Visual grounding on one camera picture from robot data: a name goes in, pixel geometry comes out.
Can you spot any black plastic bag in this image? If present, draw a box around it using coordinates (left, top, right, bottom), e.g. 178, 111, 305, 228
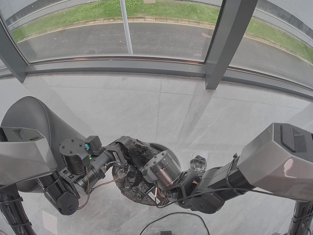
111, 136, 171, 205

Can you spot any window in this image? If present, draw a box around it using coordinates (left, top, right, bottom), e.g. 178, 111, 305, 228
0, 0, 313, 90

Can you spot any black cable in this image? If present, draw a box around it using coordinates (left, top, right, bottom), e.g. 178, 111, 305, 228
142, 212, 210, 235

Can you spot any black plastic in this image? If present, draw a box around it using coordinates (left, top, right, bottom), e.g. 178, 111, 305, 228
189, 155, 208, 178

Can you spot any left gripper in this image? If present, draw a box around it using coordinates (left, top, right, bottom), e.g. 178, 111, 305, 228
79, 142, 127, 192

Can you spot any white trash bin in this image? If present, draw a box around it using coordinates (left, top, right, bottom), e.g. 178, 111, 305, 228
150, 143, 183, 178

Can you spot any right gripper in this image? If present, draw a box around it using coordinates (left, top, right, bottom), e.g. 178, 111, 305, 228
146, 186, 182, 207

